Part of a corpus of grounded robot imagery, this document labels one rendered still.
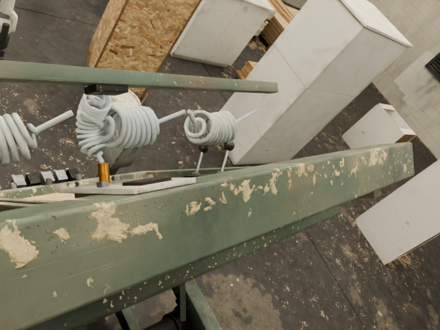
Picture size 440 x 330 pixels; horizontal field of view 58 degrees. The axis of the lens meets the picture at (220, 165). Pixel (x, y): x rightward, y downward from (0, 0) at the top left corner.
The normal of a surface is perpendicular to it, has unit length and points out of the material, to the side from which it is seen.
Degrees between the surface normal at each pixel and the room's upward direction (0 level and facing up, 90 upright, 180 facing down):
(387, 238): 90
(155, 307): 0
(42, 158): 0
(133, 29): 90
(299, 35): 90
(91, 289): 35
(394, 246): 90
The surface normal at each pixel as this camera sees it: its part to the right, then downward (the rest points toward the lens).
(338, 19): -0.71, 0.03
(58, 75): 0.73, -0.04
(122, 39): 0.22, 0.77
